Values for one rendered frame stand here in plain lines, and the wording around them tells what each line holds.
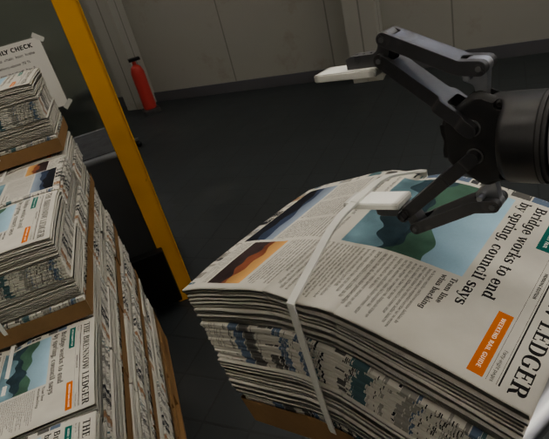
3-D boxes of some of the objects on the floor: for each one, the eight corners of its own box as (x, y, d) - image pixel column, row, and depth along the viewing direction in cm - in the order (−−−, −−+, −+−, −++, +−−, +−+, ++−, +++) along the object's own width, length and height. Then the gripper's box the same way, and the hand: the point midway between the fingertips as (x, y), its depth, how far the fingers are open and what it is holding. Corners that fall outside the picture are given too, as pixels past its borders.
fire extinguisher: (167, 106, 599) (149, 52, 568) (155, 115, 578) (135, 60, 546) (149, 109, 611) (129, 56, 580) (136, 118, 590) (115, 64, 558)
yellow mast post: (179, 301, 255) (-2, -121, 164) (177, 292, 263) (3, -117, 172) (196, 295, 257) (26, -128, 166) (193, 286, 264) (29, -123, 174)
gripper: (540, -27, 31) (283, 27, 46) (552, 293, 42) (341, 254, 56) (572, -47, 36) (329, 8, 50) (575, 246, 46) (374, 221, 61)
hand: (345, 138), depth 52 cm, fingers open, 14 cm apart
